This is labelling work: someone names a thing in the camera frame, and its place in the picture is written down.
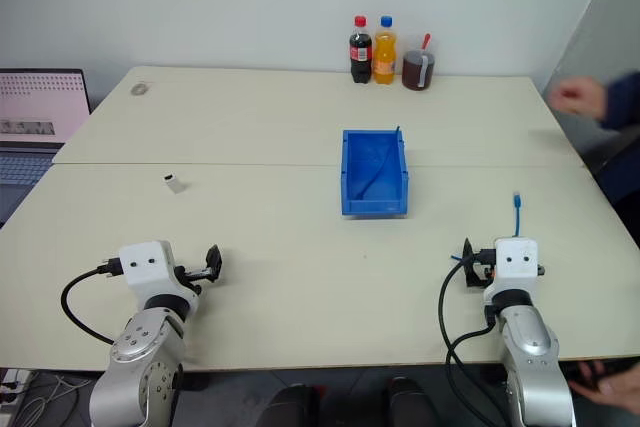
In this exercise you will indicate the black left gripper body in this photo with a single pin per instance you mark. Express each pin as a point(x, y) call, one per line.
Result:
point(192, 276)

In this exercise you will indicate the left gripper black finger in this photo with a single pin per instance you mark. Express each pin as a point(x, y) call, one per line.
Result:
point(215, 263)

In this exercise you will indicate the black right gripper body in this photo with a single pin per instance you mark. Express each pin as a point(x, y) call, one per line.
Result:
point(482, 272)

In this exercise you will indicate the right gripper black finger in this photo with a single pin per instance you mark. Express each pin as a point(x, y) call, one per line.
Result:
point(468, 259)
point(541, 269)

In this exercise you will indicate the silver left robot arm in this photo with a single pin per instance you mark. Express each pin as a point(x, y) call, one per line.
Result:
point(140, 377)

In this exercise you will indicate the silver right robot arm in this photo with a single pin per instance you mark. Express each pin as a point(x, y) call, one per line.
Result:
point(532, 362)

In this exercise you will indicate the dark blue sleeved forearm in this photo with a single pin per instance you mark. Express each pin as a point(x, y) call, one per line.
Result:
point(622, 99)

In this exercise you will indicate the person's bare hand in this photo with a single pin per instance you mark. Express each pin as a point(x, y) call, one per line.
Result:
point(610, 392)
point(580, 97)

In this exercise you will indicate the person's dark clothed body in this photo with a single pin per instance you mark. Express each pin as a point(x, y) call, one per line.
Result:
point(622, 172)

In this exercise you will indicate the blue plastic storage bin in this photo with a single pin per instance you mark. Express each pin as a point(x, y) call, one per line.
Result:
point(375, 172)

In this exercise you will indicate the dark rounded shape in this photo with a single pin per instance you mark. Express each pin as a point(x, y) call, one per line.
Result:
point(412, 404)

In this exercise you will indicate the clear tape roll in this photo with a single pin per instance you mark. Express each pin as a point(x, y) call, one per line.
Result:
point(140, 89)

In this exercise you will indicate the jar of dark liquid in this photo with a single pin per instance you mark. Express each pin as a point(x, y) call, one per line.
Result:
point(417, 72)

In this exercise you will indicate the white power strip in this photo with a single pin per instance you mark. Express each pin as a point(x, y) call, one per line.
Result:
point(15, 386)

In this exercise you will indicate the orange soda bottle, blue cap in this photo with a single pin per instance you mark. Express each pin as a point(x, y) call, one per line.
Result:
point(385, 57)

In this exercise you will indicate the open laptop computer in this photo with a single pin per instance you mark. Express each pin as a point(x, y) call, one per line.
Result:
point(35, 122)

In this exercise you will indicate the cola bottle with red cap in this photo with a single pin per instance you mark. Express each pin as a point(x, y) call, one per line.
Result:
point(360, 54)

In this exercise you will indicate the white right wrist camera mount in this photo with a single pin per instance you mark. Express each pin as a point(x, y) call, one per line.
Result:
point(517, 259)

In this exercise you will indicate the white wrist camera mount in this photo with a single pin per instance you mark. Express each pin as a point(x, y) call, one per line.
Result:
point(145, 267)
point(517, 259)

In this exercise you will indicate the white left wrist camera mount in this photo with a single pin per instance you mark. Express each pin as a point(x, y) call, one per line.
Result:
point(145, 267)

